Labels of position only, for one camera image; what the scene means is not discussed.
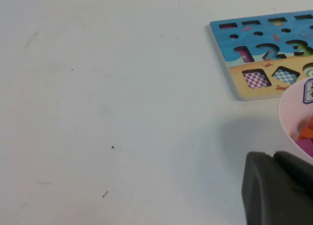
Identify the colourful wooden puzzle board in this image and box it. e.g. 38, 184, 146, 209
209, 11, 313, 101

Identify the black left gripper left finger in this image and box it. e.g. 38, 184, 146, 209
241, 151, 313, 225

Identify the magenta number one piece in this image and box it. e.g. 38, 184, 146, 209
294, 138, 313, 159

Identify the pink plastic bowl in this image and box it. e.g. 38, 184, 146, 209
277, 76, 313, 160

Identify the orange number ten piece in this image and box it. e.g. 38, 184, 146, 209
298, 116, 313, 140

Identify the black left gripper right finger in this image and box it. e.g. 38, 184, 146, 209
272, 150, 313, 199

